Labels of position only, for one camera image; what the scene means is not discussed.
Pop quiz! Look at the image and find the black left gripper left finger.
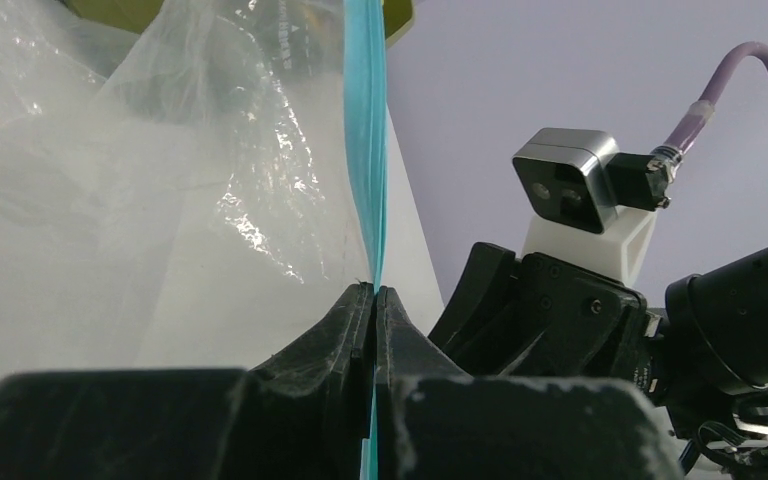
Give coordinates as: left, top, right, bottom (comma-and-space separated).
0, 283, 375, 479

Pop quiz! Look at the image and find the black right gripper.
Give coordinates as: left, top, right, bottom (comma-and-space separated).
428, 242, 663, 402

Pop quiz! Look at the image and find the olive green plastic basket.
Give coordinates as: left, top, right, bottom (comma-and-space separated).
61, 0, 415, 46

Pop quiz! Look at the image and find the clear zip top bag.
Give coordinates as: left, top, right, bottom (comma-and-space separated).
0, 0, 389, 480

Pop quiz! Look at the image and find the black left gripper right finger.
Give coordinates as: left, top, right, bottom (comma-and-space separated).
375, 287, 683, 479

